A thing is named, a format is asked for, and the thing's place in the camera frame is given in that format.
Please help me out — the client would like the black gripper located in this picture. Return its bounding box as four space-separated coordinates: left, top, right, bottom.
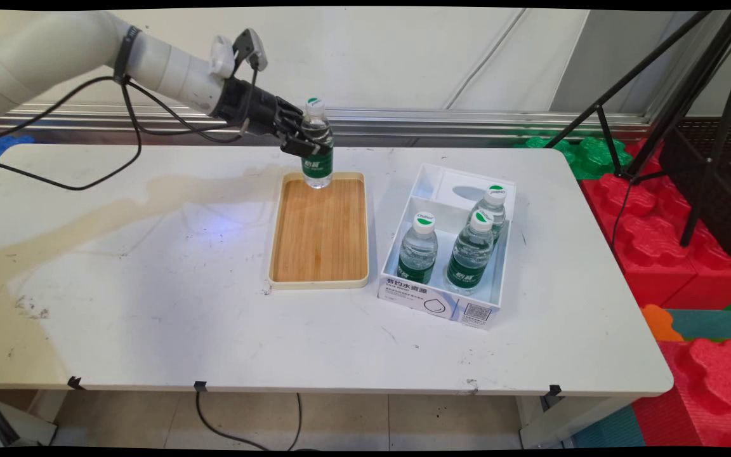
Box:
211 77 324 159

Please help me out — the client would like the small clear water bottle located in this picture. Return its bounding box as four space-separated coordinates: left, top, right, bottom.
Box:
396 211 439 285
444 208 495 297
472 185 507 245
301 96 334 190

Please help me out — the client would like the bamboo tray with cream rim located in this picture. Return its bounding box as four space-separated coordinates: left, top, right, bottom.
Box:
267 172 371 291

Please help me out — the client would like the white printed cardboard box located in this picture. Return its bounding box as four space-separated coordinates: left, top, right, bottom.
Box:
377 162 517 329

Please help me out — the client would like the green foam block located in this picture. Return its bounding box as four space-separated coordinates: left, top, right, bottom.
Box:
513 136 633 182

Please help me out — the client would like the large red foam block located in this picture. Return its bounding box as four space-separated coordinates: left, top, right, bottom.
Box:
580 138 731 310

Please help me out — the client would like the black tripod stand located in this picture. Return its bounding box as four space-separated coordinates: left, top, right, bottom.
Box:
543 10 731 248

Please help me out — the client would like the white table leg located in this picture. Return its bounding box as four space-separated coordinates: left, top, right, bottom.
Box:
518 395 634 449

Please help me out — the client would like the orange foam block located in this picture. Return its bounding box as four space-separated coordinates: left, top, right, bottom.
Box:
641 304 685 342

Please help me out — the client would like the dark brown cabinet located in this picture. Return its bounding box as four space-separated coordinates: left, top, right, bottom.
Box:
661 117 731 264

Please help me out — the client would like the teal floor mat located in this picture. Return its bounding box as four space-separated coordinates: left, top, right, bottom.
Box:
666 308 731 344

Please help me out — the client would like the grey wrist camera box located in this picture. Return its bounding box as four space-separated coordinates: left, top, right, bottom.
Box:
233 28 270 72

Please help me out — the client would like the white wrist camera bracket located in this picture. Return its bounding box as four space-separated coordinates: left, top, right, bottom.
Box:
208 34 237 79

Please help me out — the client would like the aluminium wall rail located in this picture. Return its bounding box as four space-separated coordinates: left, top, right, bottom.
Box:
0 102 652 149

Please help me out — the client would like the black velcro strap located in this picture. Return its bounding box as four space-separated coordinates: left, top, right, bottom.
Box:
113 25 143 84

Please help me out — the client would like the black floor cable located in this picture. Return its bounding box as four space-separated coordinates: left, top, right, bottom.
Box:
195 390 303 451

